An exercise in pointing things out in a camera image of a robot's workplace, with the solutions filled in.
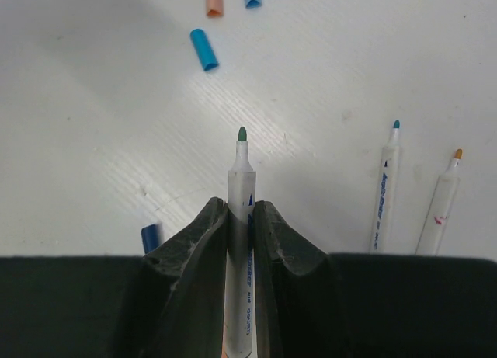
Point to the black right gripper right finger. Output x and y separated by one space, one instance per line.
298 308

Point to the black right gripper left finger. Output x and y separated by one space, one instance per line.
174 306

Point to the green marker pen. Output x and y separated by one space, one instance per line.
239 299

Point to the sky blue marker pen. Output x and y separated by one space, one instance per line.
386 188

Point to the peach marker pen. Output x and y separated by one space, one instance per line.
440 208

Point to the sky blue pen cap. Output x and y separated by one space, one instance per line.
204 50

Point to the peach pen cap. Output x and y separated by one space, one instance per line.
214 8

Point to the navy blue marker pen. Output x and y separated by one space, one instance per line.
151 237

